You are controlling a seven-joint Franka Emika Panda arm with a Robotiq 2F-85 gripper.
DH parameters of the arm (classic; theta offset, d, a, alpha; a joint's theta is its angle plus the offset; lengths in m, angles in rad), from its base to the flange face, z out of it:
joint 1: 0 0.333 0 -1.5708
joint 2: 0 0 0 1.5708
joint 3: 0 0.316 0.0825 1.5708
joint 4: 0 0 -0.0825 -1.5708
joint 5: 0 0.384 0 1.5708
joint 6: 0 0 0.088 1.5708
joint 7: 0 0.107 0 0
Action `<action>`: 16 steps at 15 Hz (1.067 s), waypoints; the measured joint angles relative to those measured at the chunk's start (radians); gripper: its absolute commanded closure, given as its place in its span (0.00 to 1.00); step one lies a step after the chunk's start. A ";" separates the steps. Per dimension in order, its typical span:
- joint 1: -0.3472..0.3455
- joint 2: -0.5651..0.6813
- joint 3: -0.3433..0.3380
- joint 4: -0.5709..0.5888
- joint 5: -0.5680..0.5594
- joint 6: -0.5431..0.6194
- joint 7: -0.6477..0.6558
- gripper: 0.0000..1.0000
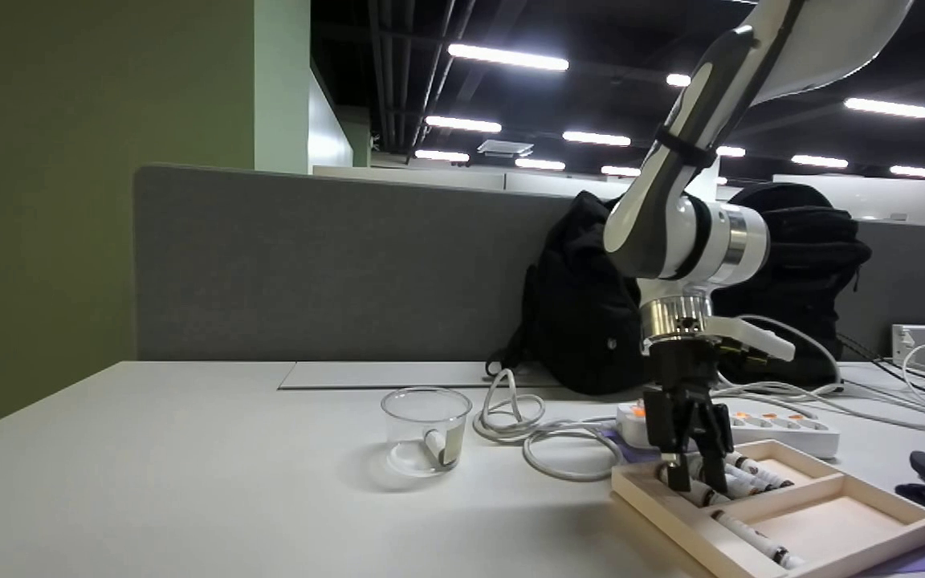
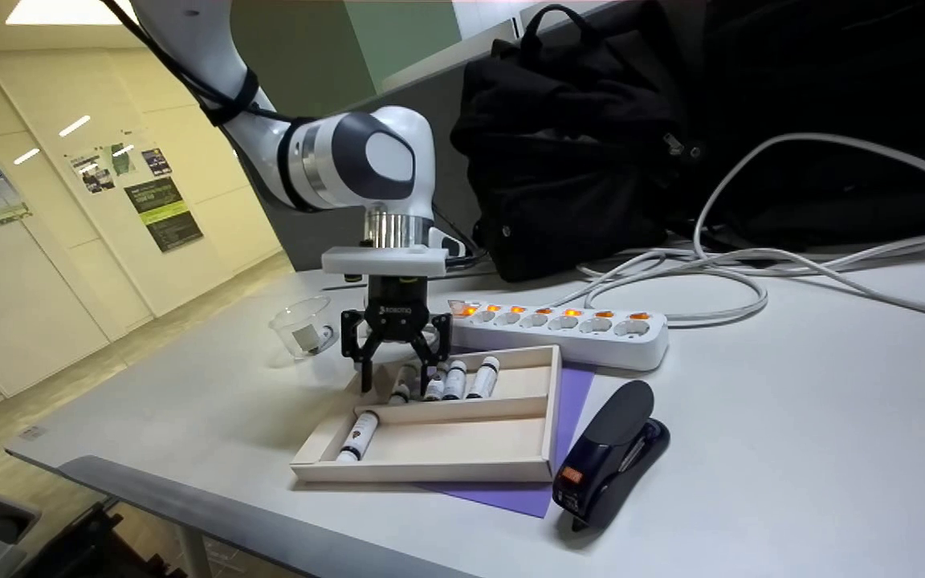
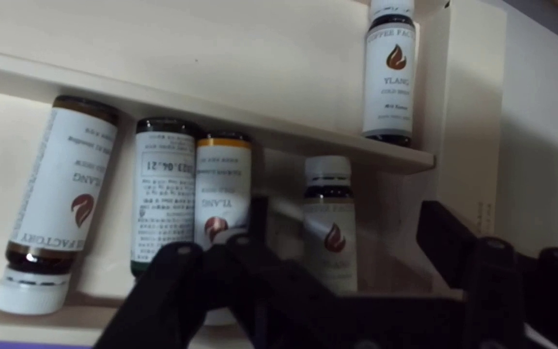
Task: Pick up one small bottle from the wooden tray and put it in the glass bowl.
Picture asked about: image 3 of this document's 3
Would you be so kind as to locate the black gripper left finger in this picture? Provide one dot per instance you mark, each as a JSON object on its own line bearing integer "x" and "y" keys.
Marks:
{"x": 183, "y": 303}

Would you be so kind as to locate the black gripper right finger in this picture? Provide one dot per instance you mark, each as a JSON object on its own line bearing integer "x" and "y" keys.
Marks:
{"x": 493, "y": 297}

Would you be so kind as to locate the small brown bottle white label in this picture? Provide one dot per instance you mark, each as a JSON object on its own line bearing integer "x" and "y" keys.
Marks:
{"x": 163, "y": 194}
{"x": 388, "y": 84}
{"x": 222, "y": 187}
{"x": 59, "y": 194}
{"x": 330, "y": 220}

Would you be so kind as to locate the purple paper sheet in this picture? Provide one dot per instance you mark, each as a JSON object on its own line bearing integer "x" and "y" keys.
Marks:
{"x": 20, "y": 346}

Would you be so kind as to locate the wooden tray with divider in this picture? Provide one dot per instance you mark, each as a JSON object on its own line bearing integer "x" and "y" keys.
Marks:
{"x": 241, "y": 64}

